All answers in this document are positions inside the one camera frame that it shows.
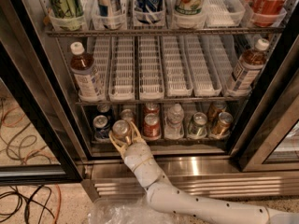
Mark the orange soda can rear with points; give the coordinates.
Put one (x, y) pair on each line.
(128, 115)

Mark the steel fridge base grille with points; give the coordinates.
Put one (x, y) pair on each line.
(215, 177)

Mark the top wire shelf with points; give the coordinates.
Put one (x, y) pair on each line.
(168, 32)

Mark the blue soda can front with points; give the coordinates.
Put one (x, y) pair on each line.
(101, 126)

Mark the gold can rear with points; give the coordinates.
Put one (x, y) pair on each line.
(215, 109)

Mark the red soda can rear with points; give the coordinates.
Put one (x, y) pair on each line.
(151, 108)

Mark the blue soda can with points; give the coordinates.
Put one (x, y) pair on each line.
(101, 126)
(105, 110)

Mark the clear water bottle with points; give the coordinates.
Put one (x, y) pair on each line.
(173, 128)

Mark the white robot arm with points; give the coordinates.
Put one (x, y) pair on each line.
(163, 197)

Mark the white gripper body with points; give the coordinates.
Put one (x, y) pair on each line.
(135, 154)

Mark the left tea bottle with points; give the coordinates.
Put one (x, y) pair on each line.
(86, 73)

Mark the right tea bottle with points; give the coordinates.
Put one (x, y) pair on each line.
(248, 66)

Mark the red soda can front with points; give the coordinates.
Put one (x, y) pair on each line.
(151, 126)

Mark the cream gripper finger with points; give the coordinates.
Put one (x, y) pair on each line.
(136, 135)
(118, 144)

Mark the orange soda can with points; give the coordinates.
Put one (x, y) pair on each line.
(122, 131)
(128, 115)

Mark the orange soda can front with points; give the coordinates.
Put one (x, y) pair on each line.
(122, 131)

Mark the right glass fridge door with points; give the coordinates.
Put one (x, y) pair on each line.
(275, 146)

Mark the empty top glide tray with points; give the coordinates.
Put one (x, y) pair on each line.
(224, 13)

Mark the red soda can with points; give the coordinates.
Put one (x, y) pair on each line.
(151, 126)
(151, 108)

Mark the dark blue can top shelf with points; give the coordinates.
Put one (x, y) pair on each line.
(148, 11)

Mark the coca-cola can top shelf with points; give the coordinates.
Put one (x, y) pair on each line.
(264, 13)

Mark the blue soda can rear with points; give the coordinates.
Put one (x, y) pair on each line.
(105, 110)

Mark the clear plastic bin with bag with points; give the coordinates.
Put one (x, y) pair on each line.
(130, 212)

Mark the green silver can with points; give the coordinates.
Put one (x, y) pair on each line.
(197, 125)

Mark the middle wire shelf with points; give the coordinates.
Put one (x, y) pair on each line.
(166, 100)

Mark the wire shelf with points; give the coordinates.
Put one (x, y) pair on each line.
(168, 32)
(166, 100)

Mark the gold can front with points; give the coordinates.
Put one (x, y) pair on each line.
(222, 124)

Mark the left glass fridge door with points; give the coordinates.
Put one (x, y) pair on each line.
(34, 71)

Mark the tea bottle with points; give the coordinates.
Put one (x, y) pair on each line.
(248, 66)
(86, 73)

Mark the gold can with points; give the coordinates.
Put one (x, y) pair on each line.
(222, 124)
(215, 109)

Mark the glass fridge door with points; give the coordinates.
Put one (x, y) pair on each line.
(275, 146)
(34, 71)

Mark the green can top shelf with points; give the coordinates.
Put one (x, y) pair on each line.
(67, 12)

